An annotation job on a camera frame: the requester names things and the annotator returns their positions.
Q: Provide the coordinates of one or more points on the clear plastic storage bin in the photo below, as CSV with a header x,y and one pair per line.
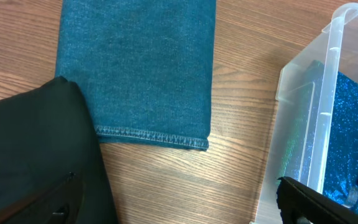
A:
x,y
337,48

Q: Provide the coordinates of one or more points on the folded blue denim cloth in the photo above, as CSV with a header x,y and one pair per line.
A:
x,y
145,68

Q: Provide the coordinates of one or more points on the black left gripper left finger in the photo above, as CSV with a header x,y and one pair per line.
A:
x,y
58,203

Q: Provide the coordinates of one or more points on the blue green sequin garment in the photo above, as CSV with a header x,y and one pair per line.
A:
x,y
340,179

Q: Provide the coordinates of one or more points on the black cloth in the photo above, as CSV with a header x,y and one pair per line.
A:
x,y
45,134

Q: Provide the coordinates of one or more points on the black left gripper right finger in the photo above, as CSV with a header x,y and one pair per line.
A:
x,y
300,204

